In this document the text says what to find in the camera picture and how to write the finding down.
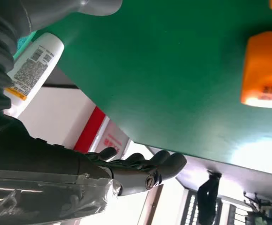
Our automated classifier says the black office chair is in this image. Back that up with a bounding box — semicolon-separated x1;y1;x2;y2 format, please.
197;171;222;225

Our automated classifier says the white red fire extinguisher cabinet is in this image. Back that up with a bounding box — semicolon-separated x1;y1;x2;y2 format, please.
17;86;131;162

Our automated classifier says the white bottle with barcode label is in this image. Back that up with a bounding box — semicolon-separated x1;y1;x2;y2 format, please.
3;32;65;119

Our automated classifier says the dark slatted window grille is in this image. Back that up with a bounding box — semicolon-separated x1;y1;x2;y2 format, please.
181;189;223;225
227;203;252;225

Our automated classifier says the brown wooden post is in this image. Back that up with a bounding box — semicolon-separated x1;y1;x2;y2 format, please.
138;185;164;225

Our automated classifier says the teal packet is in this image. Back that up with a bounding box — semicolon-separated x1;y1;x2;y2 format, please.
14;31;37;60

